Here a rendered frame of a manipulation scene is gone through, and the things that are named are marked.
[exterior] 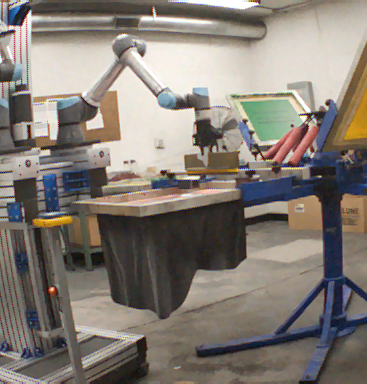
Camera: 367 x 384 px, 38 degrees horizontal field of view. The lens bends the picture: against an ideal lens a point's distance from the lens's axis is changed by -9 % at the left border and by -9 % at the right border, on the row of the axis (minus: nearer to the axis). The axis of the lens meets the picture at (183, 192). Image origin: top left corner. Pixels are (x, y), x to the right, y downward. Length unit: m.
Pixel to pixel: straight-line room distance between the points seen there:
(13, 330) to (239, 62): 6.04
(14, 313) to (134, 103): 4.53
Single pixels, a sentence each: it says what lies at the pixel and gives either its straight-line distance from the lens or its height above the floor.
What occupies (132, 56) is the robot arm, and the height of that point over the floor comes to 1.62.
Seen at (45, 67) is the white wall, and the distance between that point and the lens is 6.39.
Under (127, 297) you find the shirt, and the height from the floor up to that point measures 0.58.
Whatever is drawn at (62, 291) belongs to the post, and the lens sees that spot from 2.31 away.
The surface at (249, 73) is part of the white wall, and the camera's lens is 8.16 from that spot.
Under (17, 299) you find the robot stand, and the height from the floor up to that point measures 0.53.
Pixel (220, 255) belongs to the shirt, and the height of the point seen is 0.73.
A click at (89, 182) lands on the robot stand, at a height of 1.06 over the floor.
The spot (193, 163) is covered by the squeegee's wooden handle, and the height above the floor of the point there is 1.10.
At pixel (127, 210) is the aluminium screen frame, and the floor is 0.97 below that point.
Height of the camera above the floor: 1.18
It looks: 5 degrees down
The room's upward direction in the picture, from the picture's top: 6 degrees counter-clockwise
